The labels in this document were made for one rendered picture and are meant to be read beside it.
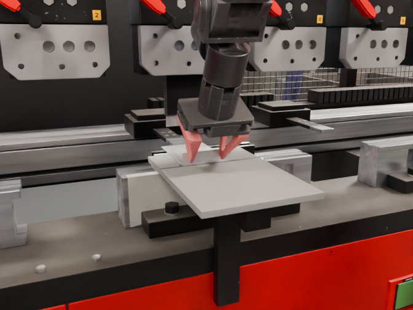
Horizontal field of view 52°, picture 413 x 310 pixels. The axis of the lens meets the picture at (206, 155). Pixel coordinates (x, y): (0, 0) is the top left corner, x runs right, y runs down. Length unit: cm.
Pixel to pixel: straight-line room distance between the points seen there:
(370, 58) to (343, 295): 47
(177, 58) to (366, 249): 51
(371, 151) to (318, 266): 32
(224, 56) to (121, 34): 71
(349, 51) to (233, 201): 45
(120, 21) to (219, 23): 74
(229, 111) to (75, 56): 25
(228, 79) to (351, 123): 76
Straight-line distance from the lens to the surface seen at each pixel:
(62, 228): 80
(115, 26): 124
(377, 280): 95
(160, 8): 66
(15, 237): 76
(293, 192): 58
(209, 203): 53
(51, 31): 67
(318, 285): 85
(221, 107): 59
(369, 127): 133
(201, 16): 53
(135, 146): 100
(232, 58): 55
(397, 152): 104
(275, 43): 78
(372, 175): 102
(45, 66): 67
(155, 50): 70
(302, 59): 81
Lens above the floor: 120
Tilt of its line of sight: 16 degrees down
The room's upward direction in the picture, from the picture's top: straight up
